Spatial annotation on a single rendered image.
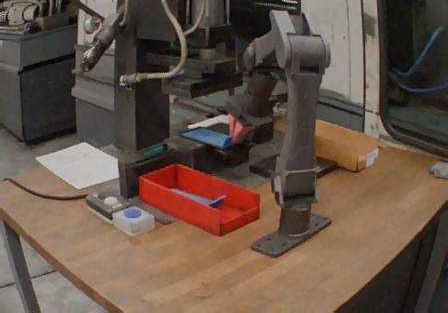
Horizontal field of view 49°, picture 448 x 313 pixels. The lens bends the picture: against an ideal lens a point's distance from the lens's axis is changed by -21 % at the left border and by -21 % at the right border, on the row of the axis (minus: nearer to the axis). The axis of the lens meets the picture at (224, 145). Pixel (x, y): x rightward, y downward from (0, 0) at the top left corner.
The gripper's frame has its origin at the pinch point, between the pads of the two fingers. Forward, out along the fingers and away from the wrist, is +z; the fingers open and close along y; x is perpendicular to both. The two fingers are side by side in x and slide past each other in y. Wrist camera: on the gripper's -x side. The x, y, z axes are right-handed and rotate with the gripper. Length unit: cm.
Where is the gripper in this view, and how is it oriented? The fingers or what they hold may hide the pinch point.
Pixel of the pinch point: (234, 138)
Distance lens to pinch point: 145.3
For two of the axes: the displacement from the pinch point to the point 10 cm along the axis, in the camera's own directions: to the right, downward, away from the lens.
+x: -6.8, 2.2, -7.0
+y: -6.3, -6.5, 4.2
